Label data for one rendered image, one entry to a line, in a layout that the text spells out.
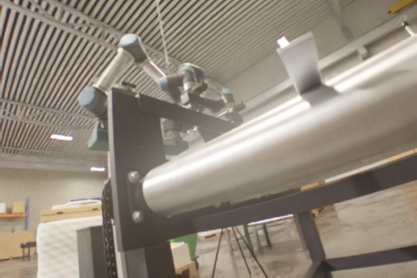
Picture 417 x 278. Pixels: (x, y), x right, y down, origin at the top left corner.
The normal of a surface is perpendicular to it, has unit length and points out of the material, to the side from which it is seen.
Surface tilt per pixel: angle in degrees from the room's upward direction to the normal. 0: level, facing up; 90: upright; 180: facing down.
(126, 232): 90
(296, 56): 180
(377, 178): 90
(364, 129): 121
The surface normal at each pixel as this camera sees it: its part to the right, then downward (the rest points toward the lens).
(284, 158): -0.46, 0.29
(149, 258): 0.72, -0.43
